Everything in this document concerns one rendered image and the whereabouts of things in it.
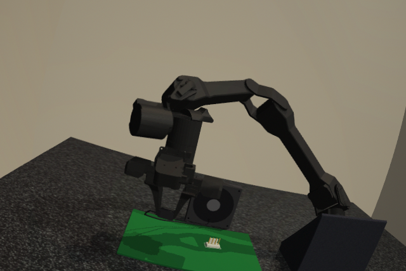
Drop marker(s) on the black cable with plug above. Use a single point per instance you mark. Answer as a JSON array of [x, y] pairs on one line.
[[167, 215]]

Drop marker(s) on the green circuit board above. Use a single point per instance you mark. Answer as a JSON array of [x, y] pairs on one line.
[[186, 246]]

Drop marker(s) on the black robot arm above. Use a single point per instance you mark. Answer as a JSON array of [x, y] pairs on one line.
[[176, 117]]

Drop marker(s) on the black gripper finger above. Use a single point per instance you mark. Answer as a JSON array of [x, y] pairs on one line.
[[183, 199], [157, 193]]

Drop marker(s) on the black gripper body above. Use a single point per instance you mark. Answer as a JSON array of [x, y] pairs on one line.
[[209, 187]]

